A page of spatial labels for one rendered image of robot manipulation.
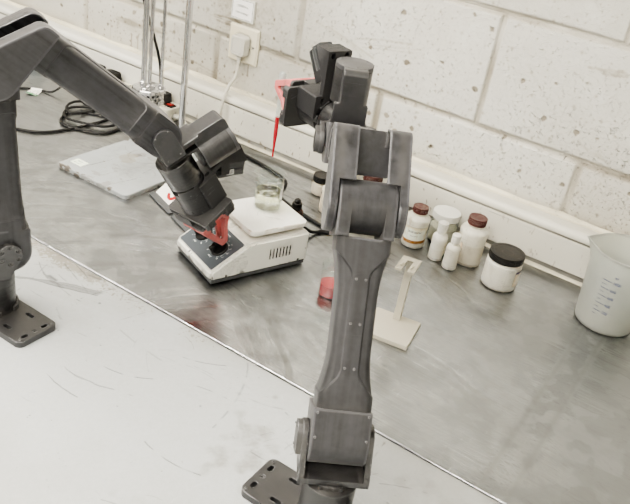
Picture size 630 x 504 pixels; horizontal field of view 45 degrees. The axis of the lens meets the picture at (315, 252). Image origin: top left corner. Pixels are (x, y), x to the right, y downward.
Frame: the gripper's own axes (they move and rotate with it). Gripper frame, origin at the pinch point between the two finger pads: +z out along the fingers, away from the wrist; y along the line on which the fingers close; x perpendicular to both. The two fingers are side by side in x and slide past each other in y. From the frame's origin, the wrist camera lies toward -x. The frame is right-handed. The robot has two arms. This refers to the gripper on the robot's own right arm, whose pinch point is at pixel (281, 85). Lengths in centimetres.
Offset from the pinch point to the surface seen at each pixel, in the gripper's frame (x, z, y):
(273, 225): 23.2, -6.5, 2.4
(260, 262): 29.2, -8.2, 5.3
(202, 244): 27.9, -1.2, 13.1
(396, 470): 32, -56, 12
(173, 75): 22, 65, -12
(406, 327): 31.1, -32.1, -9.2
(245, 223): 23.2, -4.3, 6.8
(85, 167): 31, 39, 19
